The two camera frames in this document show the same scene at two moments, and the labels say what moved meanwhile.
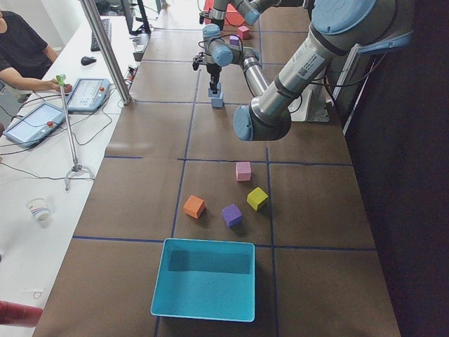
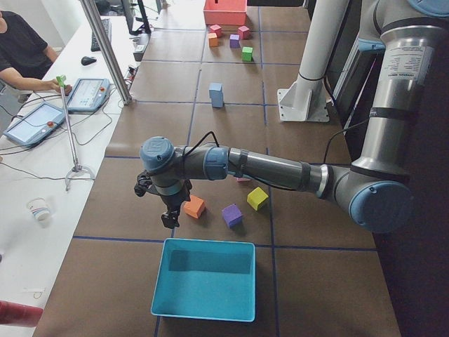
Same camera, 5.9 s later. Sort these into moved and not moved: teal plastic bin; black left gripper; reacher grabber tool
Moved: black left gripper
Not moved: reacher grabber tool; teal plastic bin
